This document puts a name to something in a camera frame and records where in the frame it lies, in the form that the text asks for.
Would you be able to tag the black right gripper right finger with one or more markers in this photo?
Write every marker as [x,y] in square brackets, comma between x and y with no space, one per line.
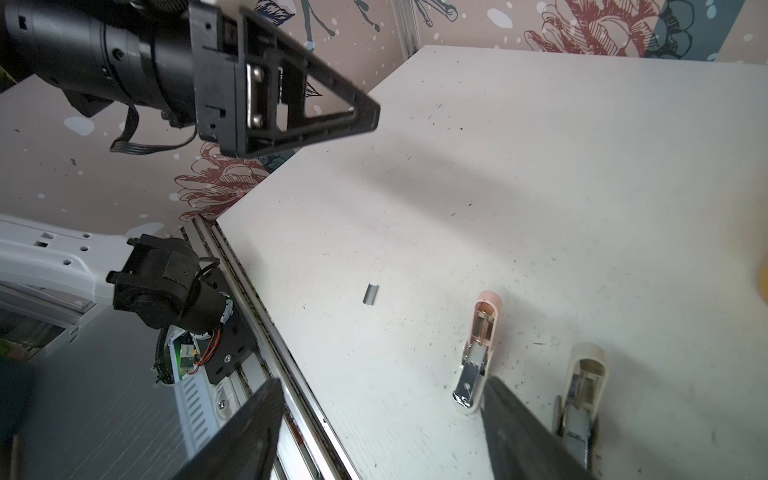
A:
[519,446]

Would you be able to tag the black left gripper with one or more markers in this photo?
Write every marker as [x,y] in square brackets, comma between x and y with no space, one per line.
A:
[250,83]

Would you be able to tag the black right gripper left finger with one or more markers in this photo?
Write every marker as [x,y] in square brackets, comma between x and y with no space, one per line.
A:
[246,446]

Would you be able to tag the beige olive mini stapler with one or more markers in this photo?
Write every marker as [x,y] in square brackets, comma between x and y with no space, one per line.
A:
[576,411]

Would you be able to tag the grey staple strip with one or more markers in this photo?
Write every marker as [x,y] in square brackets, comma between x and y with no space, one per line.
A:
[370,294]

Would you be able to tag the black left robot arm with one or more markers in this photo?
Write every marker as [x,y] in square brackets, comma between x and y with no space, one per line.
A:
[137,53]

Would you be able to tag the yellow plastic tray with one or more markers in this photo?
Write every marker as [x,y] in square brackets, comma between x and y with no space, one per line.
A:
[762,279]

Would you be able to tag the aluminium cage frame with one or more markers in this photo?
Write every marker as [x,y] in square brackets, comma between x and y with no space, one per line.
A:
[407,22]

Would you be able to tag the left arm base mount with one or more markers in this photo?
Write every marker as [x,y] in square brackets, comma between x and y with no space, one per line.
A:
[167,284]

